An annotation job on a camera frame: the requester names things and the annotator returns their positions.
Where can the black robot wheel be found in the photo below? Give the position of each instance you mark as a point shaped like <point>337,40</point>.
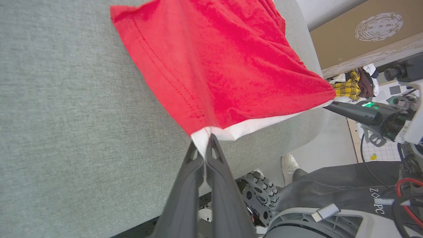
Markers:
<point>261,195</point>

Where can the white shoe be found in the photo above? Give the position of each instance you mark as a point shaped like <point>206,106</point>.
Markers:
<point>289,167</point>

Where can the pile of mixed clothes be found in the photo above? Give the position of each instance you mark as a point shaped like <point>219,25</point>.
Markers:
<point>348,87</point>

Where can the grey fabric sofa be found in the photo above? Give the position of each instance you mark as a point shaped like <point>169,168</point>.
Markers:
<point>66,132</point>

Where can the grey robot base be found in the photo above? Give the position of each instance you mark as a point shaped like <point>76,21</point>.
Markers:
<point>330,229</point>

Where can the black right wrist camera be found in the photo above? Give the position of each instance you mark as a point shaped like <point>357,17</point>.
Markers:
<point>406,69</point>

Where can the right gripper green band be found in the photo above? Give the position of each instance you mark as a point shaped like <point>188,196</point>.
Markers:
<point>396,120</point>

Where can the brown cardboard box white print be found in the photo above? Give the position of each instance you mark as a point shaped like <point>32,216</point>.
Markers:
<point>343,39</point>

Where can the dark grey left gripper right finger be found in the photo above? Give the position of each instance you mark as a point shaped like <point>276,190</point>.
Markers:
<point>226,205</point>

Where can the red garment with white trim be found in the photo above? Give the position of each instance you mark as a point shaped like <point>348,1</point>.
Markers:
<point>214,66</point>

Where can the white grid floor mat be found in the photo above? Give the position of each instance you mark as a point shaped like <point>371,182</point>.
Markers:
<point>385,153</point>

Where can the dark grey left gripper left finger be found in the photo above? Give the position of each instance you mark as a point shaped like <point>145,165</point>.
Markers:
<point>183,205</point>

